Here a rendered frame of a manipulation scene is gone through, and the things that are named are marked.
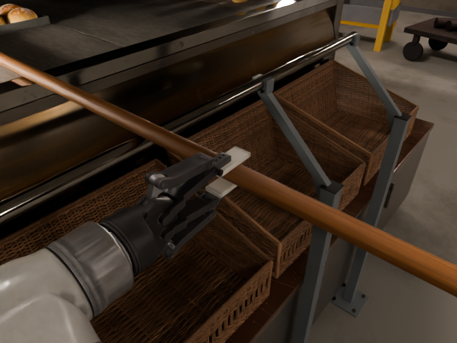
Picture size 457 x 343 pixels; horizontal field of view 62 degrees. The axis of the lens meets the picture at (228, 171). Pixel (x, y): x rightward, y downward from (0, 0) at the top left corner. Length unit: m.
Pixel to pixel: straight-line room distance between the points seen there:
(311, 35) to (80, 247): 1.62
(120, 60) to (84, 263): 0.76
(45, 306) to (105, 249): 0.07
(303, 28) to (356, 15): 3.46
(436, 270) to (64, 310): 0.37
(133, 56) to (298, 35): 0.89
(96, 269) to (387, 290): 1.75
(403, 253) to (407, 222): 1.98
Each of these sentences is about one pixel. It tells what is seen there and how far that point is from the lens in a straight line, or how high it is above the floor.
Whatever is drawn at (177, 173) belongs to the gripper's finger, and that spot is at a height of 1.25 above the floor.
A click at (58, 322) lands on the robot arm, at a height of 1.22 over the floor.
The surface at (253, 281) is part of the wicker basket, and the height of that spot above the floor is 0.72.
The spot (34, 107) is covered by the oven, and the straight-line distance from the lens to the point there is 0.99.
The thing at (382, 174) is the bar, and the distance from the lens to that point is 1.44.
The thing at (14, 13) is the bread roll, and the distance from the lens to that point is 1.45.
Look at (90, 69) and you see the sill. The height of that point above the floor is 1.17.
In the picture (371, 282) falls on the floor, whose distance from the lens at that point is 2.05.
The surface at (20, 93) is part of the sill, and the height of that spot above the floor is 1.17.
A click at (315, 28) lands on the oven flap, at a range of 1.92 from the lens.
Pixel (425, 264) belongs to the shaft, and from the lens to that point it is 0.46.
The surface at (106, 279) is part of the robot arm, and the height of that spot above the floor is 1.21.
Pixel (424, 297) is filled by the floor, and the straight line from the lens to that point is 2.09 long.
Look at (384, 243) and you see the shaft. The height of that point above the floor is 1.20.
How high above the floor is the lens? 1.51
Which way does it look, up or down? 36 degrees down
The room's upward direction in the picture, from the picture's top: straight up
